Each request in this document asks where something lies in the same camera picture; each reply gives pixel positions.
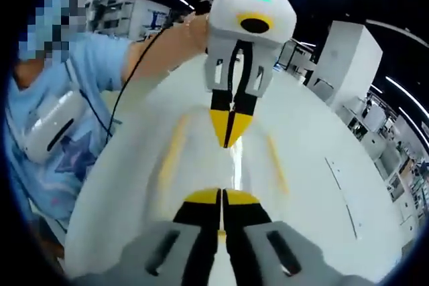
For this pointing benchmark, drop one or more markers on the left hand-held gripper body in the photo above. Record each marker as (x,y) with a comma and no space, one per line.
(248,8)

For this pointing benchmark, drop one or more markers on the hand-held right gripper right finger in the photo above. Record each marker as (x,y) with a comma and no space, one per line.
(288,256)

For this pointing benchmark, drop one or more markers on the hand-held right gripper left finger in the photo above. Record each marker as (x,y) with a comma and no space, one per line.
(157,252)

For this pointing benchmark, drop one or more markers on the white square pillar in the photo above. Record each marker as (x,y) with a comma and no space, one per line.
(345,61)

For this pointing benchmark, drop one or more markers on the white shelving unit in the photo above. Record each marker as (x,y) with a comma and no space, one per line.
(114,11)

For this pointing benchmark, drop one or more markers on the person in blue shirt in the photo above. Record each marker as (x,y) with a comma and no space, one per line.
(90,61)

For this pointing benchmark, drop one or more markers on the row of white office cabinets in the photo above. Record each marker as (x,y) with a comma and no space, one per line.
(382,152)

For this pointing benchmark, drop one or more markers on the white chest-worn device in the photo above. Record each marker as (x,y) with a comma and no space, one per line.
(53,125)

